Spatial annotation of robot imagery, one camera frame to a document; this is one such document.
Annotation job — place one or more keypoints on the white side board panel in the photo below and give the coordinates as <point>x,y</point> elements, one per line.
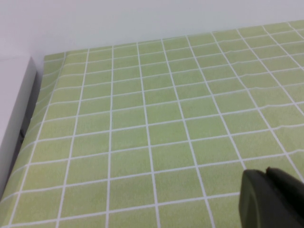
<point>16,104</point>

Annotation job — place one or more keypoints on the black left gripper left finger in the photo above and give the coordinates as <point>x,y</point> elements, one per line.
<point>255,202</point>

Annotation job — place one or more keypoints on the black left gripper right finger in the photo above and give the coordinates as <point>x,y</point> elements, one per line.
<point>289,204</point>

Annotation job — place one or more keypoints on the green checked tablecloth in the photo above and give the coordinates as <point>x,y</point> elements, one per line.
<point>147,123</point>

